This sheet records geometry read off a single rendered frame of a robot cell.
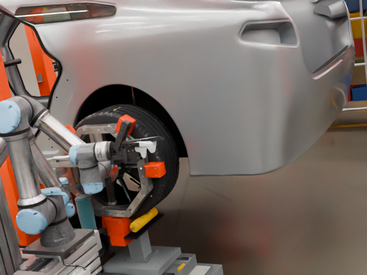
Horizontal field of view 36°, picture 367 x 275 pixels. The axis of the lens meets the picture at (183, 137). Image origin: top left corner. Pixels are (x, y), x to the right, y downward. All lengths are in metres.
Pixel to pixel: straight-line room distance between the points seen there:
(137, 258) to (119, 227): 0.32
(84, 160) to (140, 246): 1.44
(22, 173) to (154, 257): 1.49
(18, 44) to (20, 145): 6.34
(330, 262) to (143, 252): 1.15
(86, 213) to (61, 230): 0.82
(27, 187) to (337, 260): 2.13
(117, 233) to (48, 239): 0.95
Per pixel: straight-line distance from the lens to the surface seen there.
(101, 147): 2.13
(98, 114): 3.25
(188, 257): 3.66
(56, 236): 2.46
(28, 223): 2.31
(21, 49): 8.52
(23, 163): 2.26
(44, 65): 6.50
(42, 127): 2.33
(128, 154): 2.10
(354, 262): 3.69
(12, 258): 2.51
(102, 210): 3.35
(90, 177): 2.17
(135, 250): 3.55
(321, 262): 3.72
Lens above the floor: 1.72
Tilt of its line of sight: 14 degrees down
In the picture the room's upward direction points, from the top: 10 degrees counter-clockwise
